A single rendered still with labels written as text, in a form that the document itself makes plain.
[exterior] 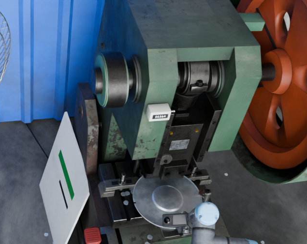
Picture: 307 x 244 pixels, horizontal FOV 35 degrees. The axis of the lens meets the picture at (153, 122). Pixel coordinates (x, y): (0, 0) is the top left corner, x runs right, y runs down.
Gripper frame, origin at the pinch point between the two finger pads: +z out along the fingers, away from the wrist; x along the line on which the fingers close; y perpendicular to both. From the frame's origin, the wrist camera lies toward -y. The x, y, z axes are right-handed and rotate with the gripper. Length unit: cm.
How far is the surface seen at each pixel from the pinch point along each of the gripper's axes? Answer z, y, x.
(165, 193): 7.3, -3.9, 14.5
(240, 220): 97, 61, 21
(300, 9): -55, 29, 67
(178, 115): -25.8, -6.5, 35.9
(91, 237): 1.1, -33.0, -5.8
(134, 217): 11.9, -15.6, 4.6
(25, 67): 78, -75, 99
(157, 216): 3.2, -7.8, 4.1
